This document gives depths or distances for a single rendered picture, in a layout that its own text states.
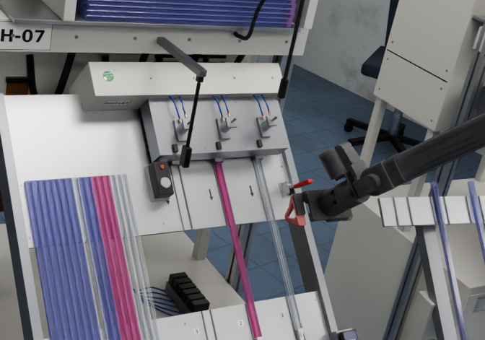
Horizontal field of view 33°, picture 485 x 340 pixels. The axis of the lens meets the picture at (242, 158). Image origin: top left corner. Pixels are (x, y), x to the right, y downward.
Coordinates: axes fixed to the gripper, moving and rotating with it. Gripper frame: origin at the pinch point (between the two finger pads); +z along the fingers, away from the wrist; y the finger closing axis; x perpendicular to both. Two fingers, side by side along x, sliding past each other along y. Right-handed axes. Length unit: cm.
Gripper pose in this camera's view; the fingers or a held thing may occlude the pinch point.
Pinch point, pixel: (305, 215)
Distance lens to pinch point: 182.1
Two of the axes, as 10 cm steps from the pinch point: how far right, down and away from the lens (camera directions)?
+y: -8.5, 0.4, -5.3
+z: -4.9, 3.3, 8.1
